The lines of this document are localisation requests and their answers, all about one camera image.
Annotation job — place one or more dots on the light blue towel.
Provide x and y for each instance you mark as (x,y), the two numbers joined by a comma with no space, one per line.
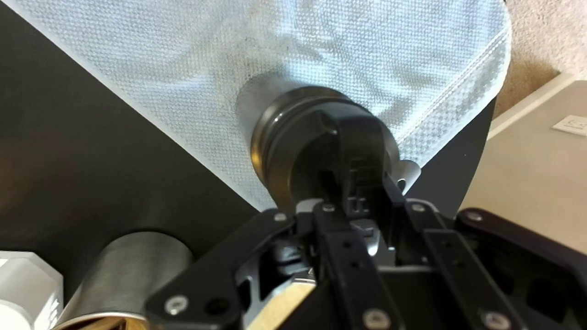
(190,66)

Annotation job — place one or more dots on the round black table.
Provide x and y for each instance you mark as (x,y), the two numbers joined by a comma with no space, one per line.
(123,114)

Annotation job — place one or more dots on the grey metal flask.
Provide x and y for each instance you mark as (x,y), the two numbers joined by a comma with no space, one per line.
(264,99)

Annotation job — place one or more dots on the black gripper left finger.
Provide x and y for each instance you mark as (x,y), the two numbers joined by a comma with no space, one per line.
(229,284)

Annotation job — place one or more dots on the white plate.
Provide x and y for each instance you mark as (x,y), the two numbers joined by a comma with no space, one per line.
(29,291)

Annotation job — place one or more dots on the steel utensil holder cup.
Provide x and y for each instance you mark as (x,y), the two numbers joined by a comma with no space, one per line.
(126,271)

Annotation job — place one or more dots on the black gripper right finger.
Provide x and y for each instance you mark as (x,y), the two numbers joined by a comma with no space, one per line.
(480,271)

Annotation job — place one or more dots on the black flask lid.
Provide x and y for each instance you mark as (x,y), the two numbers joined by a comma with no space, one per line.
(332,148)

